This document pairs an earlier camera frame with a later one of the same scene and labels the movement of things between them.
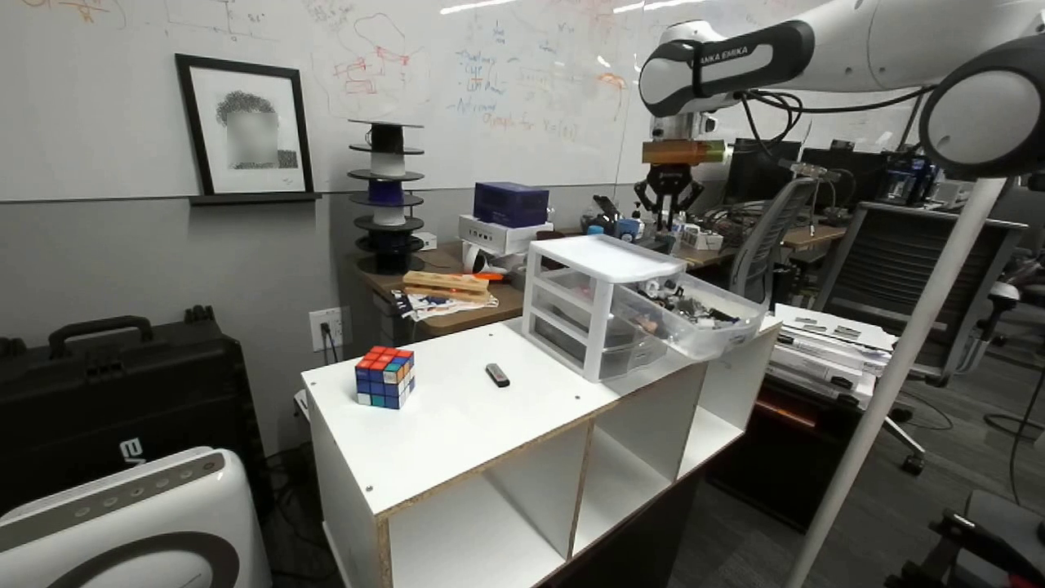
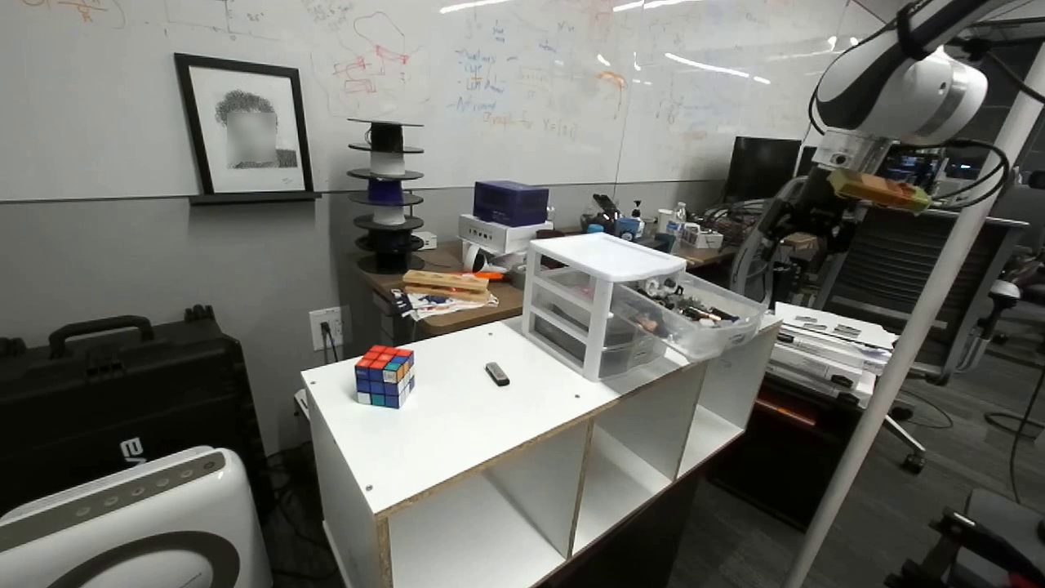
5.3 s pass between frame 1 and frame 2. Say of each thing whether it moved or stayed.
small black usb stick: stayed
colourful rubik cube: stayed
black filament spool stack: stayed
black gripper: moved
